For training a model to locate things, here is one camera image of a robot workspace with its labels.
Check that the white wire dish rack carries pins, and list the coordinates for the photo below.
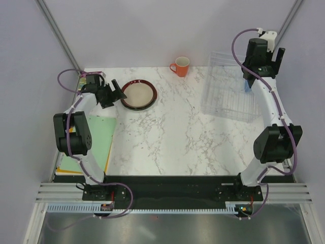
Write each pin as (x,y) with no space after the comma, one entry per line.
(223,93)

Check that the purple book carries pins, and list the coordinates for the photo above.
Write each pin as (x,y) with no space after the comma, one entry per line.
(82,78)

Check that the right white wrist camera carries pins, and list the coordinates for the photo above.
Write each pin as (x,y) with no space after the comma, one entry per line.
(269,36)

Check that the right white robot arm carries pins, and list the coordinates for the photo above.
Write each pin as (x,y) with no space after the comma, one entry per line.
(280,137)

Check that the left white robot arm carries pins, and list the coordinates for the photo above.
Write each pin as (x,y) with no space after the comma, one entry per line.
(72,132)

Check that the orange mug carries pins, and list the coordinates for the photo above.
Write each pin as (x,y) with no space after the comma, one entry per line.
(180,66)

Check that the blue plate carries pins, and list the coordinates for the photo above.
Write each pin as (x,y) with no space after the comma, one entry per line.
(247,86)

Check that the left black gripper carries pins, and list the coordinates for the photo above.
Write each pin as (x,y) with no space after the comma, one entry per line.
(115,96)

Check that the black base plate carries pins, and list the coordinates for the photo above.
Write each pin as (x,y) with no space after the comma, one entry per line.
(171,192)

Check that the aluminium rail frame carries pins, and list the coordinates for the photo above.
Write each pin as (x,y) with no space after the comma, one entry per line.
(279,193)

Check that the white slotted cable duct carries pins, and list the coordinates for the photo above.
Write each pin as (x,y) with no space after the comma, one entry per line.
(96,208)

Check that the dark red cream plate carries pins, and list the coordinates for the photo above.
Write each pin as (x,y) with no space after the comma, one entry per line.
(141,94)

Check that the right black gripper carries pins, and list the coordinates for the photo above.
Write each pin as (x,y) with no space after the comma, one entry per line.
(275,65)

